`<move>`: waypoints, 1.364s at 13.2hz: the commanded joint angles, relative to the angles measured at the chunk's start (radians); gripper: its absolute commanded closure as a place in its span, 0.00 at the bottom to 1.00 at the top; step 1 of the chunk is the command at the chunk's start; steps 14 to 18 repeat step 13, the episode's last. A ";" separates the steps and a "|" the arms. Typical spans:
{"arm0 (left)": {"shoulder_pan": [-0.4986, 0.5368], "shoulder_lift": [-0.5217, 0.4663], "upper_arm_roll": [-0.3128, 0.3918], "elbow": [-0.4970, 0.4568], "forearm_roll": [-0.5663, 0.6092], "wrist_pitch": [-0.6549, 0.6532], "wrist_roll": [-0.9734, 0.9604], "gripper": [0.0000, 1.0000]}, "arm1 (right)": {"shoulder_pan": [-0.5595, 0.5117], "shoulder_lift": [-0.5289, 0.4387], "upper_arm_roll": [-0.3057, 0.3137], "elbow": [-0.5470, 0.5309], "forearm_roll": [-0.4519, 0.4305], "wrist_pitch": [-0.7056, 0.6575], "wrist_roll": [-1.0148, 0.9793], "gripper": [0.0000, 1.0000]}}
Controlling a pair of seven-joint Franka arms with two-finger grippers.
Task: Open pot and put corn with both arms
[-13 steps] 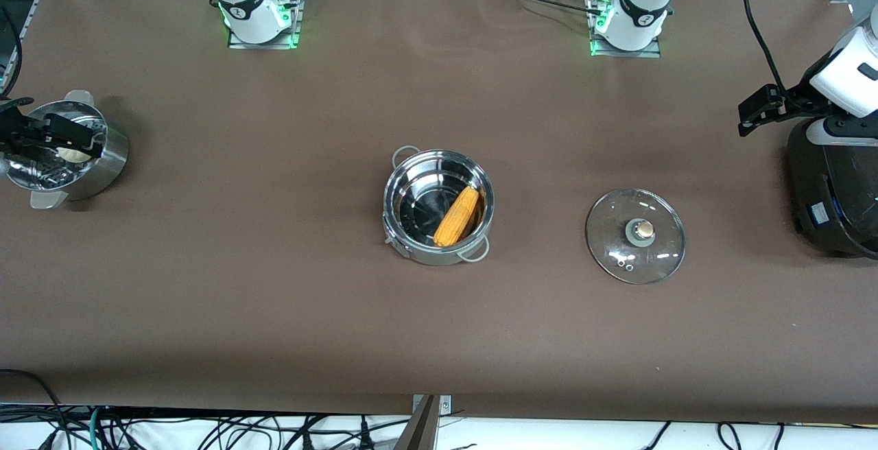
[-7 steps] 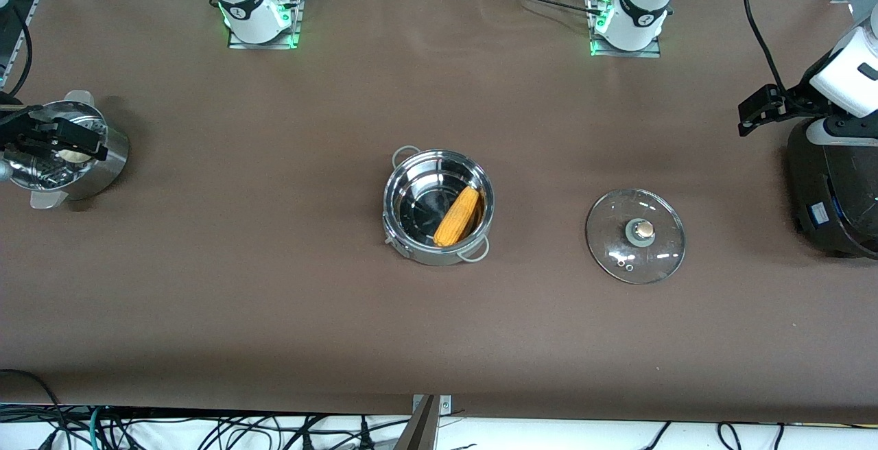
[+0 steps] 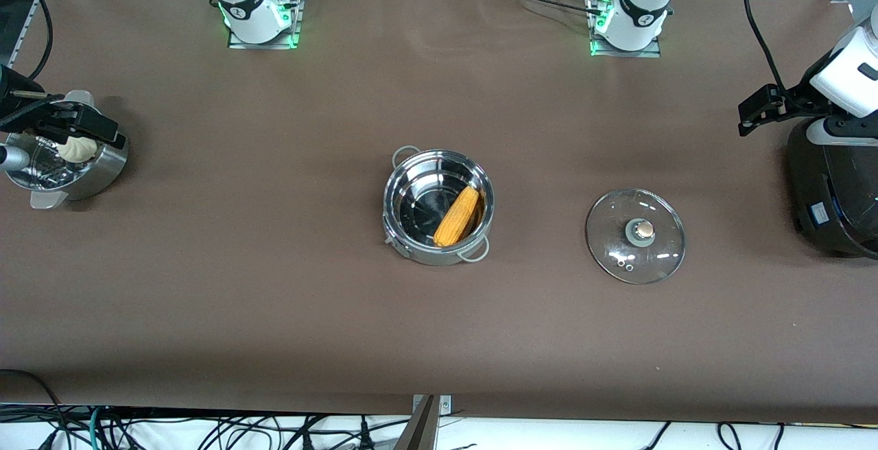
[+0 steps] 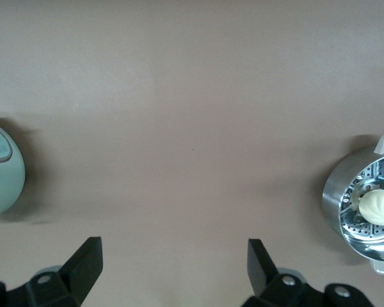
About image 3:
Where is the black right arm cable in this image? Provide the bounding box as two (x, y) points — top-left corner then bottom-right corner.
(31, 0), (54, 80)

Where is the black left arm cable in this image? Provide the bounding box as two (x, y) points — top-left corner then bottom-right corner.
(743, 0), (787, 91)

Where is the small metal edge bracket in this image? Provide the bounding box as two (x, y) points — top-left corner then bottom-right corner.
(412, 394), (452, 415)

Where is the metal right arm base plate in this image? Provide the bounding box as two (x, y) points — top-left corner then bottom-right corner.
(228, 0), (301, 50)

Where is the white steamed bun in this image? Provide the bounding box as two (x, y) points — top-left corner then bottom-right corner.
(57, 136), (97, 164)

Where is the yellow corn cob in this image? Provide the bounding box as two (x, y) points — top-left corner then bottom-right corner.
(433, 185), (481, 248)

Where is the round glass pot lid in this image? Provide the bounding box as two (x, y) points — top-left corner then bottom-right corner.
(585, 189), (687, 285)

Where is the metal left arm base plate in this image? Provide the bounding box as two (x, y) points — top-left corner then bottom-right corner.
(590, 0), (663, 58)

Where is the black rice cooker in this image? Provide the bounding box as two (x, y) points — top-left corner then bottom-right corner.
(785, 117), (878, 260)

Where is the black looping floor cable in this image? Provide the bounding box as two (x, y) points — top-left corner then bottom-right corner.
(0, 368), (66, 450)

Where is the brown table cover sheet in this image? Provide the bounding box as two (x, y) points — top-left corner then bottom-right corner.
(0, 0), (878, 425)

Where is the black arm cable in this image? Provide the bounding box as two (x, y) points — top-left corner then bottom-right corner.
(31, 0), (54, 80)
(743, 0), (787, 91)

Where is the grey wedge-shaped post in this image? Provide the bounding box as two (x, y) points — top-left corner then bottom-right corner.
(394, 395), (440, 450)

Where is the stainless steel steamer pot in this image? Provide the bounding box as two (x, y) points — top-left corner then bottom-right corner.
(2, 90), (130, 211)

